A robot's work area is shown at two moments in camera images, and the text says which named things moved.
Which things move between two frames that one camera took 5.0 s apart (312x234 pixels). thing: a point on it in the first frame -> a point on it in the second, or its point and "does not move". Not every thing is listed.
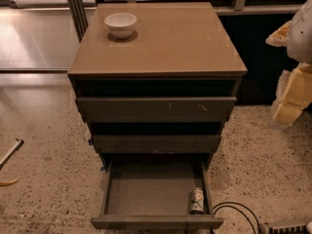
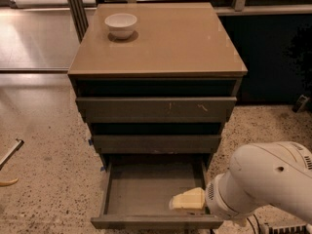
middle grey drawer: [157, 143] does not move
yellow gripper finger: [280, 36] -> [193, 199]
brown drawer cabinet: [159, 98] does not move
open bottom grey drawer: [152, 192] does not move
